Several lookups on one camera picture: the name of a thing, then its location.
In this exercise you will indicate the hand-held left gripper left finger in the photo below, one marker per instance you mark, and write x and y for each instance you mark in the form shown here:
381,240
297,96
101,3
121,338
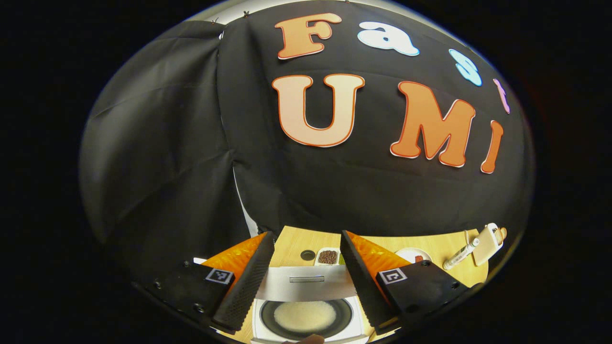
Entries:
244,286

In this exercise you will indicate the white drink bottle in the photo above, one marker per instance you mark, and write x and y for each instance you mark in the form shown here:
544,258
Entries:
460,254

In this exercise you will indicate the white round plate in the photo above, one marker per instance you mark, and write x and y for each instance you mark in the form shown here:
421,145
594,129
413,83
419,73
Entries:
406,253

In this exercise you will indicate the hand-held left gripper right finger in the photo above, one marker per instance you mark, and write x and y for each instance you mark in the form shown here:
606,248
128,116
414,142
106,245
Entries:
363,286

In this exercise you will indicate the white divided seasoning dish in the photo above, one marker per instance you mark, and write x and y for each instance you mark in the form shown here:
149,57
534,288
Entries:
327,256

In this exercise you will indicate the black backdrop cloth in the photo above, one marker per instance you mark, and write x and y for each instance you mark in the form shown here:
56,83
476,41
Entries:
167,143

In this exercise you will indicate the white rice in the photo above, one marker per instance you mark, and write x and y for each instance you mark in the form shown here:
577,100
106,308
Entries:
306,316

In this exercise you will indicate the black round table grommet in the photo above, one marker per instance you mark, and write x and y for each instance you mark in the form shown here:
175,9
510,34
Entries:
308,255

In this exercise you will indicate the toast bread slice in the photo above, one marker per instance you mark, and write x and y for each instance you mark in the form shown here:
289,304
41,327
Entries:
501,233

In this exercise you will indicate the white rice cooker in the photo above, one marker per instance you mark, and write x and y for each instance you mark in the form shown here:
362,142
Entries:
306,286

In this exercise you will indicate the white toaster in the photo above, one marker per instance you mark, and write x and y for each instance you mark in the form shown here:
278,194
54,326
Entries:
485,246

